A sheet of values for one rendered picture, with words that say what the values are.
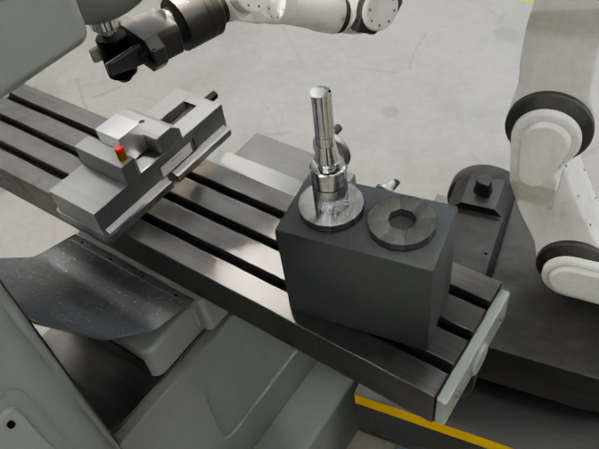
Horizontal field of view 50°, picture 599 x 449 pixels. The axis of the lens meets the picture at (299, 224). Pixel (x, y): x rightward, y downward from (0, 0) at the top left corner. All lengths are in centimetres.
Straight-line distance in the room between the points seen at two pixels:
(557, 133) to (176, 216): 67
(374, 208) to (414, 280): 11
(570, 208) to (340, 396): 79
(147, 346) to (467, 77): 223
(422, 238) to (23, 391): 54
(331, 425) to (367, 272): 94
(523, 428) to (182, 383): 73
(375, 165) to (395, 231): 177
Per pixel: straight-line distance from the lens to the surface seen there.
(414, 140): 271
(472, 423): 151
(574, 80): 113
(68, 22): 84
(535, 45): 111
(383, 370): 95
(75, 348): 133
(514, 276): 152
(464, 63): 316
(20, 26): 81
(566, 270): 136
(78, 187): 122
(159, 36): 104
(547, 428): 153
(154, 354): 117
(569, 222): 133
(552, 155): 116
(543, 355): 141
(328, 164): 81
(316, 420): 172
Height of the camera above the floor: 175
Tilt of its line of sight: 47 degrees down
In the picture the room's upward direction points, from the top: 9 degrees counter-clockwise
